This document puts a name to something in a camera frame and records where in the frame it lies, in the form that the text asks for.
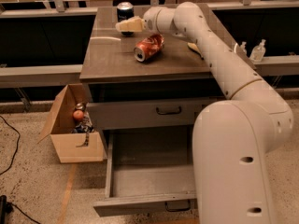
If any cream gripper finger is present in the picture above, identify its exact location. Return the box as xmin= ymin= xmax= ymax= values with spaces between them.
xmin=115 ymin=20 xmax=134 ymax=32

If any blue pepsi can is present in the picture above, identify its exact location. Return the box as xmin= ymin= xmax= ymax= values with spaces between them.
xmin=116 ymin=1 xmax=135 ymax=37

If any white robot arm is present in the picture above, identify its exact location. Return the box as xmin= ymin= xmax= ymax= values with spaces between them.
xmin=116 ymin=2 xmax=294 ymax=224

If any crushed red soda can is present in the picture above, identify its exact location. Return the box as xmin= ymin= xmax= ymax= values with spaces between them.
xmin=134 ymin=34 xmax=164 ymax=63

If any grey drawer cabinet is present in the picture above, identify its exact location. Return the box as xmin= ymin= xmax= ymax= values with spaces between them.
xmin=79 ymin=3 xmax=257 ymax=161

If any grey middle drawer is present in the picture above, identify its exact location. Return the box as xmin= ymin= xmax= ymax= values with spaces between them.
xmin=88 ymin=98 xmax=216 ymax=130

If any open grey bottom drawer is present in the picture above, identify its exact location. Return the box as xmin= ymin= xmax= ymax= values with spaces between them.
xmin=93 ymin=125 xmax=197 ymax=217

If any yellow sponge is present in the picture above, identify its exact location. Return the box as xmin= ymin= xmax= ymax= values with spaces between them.
xmin=187 ymin=43 xmax=202 ymax=57

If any red apple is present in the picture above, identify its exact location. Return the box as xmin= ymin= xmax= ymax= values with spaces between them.
xmin=73 ymin=110 xmax=84 ymax=121

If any small clear bottle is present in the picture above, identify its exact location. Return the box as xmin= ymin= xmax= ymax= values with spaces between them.
xmin=240 ymin=41 xmax=247 ymax=54

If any dark snack bag in box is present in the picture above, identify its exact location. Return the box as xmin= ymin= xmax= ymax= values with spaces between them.
xmin=72 ymin=113 xmax=93 ymax=133

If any cardboard box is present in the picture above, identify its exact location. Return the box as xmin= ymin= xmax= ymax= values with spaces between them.
xmin=38 ymin=84 xmax=107 ymax=163

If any clear sanitizer bottle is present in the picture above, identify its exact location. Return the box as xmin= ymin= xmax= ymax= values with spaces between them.
xmin=249 ymin=39 xmax=265 ymax=62

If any black device on floor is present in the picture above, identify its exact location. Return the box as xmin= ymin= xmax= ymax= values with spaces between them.
xmin=0 ymin=195 xmax=12 ymax=224

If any black floor cable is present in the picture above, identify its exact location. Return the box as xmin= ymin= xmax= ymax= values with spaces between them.
xmin=0 ymin=115 xmax=21 ymax=176

